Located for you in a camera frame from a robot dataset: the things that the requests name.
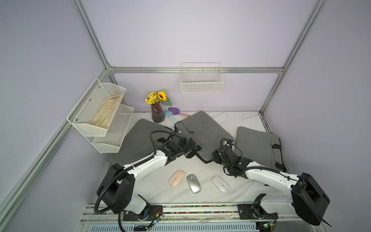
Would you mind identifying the light blue toy shovel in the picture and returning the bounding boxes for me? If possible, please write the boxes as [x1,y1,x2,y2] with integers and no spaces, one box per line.
[164,110,178,123]

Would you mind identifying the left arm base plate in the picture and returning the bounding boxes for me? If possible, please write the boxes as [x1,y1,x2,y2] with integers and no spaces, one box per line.
[120,205,163,221]

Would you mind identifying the purple toy shovel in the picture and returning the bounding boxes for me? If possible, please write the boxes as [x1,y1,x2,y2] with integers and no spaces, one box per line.
[168,107,190,118]

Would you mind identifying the beige cloth in shelf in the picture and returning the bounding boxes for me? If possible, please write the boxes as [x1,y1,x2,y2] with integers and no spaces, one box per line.
[91,93,124,129]

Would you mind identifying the yellow artificial sunflowers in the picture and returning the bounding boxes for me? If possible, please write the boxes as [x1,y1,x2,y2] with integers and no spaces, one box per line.
[145,90,173,107]

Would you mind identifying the grey laptop bag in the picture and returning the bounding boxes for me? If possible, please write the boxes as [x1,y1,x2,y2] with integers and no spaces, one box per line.
[107,119,172,166]
[237,127,287,172]
[175,111,234,163]

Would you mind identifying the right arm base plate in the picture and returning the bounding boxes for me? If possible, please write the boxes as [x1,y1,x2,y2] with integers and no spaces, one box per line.
[237,204,278,220]

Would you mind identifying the white two-tier mesh shelf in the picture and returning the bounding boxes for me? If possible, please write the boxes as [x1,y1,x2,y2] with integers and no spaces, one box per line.
[67,79,134,153]

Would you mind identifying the aluminium frame rails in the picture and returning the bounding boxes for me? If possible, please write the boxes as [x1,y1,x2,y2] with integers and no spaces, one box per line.
[0,0,328,232]

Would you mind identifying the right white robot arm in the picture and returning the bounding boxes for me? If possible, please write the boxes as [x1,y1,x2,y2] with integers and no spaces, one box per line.
[211,138,330,226]

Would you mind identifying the white computer mouse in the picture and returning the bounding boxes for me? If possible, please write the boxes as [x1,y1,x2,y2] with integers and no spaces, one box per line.
[211,176,230,194]

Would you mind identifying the dark glass vase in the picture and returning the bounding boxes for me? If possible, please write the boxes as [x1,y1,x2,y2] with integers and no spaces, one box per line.
[151,102,165,123]

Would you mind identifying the silver computer mouse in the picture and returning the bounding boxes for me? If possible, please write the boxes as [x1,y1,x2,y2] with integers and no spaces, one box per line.
[186,174,202,194]

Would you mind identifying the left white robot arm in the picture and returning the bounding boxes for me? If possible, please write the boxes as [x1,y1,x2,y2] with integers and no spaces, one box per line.
[94,130,202,219]

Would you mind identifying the pink computer mouse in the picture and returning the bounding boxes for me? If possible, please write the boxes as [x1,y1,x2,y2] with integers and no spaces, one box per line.
[168,170,185,188]

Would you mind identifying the white wire wall basket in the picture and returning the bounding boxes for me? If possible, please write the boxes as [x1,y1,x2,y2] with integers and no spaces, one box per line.
[180,62,224,94]

